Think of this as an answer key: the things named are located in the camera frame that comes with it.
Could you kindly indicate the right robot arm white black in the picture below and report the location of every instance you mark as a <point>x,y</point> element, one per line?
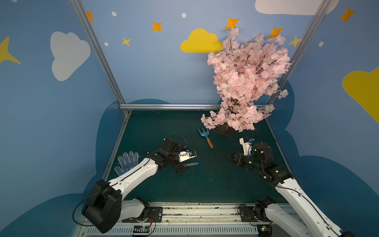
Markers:
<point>313,223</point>

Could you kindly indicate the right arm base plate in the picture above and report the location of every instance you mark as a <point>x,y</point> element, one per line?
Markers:
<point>252,214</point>

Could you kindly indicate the left circuit board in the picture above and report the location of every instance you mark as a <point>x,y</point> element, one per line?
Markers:
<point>141,230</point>

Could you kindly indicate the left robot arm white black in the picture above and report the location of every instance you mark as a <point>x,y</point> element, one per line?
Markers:
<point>106,205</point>

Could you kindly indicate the left aluminium frame post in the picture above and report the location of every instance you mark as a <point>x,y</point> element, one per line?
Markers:
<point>86,24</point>

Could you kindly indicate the back aluminium frame bar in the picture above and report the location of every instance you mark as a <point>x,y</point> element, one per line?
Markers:
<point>181,107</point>

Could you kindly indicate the pink cherry blossom tree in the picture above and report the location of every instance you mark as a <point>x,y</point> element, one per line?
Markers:
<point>244,72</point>

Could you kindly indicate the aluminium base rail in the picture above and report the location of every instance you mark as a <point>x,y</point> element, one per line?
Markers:
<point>193,220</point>

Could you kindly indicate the right aluminium frame post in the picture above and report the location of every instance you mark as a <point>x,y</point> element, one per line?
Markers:
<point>312,28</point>

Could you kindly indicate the right circuit board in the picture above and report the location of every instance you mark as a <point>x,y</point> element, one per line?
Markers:
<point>264,231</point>

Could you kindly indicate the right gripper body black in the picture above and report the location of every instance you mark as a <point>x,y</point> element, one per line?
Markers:
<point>238,158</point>

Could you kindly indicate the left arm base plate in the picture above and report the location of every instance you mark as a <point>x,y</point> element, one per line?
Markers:
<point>149,214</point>

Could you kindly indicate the aluminium frame post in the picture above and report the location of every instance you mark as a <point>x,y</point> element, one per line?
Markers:
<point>86,24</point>
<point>312,28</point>

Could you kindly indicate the circuit board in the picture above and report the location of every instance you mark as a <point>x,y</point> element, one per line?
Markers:
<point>141,230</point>
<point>264,231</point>

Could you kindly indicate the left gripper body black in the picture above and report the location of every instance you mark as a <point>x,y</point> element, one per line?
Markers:
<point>180,165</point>

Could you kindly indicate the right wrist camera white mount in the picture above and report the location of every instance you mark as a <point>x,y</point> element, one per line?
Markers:
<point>247,144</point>

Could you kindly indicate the blue garden fork wooden handle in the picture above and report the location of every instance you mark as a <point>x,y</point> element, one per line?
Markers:
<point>204,132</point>

